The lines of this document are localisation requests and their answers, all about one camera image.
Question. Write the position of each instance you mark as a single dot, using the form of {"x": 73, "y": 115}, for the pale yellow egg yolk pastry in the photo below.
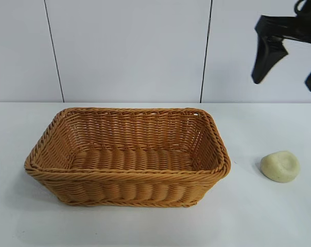
{"x": 280, "y": 167}

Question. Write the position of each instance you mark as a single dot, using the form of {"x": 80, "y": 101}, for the woven tan wicker basket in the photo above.
{"x": 129, "y": 159}

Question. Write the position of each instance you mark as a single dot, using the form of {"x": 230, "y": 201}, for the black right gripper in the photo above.
{"x": 304, "y": 28}

